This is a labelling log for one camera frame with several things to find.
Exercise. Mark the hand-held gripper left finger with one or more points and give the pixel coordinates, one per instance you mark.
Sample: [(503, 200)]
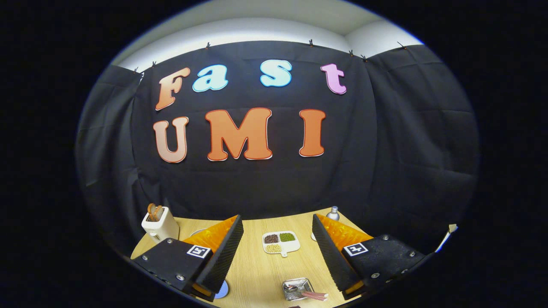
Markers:
[(222, 256)]

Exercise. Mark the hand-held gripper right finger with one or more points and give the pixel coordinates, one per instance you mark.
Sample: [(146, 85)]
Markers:
[(329, 252)]

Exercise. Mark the blue round plate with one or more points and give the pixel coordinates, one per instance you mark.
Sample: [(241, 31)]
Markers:
[(221, 290)]

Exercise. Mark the grey oval plate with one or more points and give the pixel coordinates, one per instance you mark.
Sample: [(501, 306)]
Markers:
[(198, 231)]

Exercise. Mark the white divided dish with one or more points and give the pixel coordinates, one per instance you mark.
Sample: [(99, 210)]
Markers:
[(293, 246)]

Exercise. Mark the green drink bottle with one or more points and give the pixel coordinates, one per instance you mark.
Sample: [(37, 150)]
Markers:
[(333, 214)]

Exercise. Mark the heap of green beans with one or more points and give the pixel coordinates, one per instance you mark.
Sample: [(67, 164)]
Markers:
[(287, 237)]

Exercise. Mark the heap of yellow soybeans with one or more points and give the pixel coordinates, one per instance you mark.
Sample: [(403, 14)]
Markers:
[(273, 248)]

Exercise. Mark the heap of black beans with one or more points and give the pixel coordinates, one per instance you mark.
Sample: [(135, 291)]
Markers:
[(271, 238)]

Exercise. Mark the white toaster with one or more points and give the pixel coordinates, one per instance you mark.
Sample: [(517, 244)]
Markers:
[(165, 229)]

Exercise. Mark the toasted bread slice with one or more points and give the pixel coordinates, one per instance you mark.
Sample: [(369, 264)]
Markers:
[(159, 212), (151, 210)]

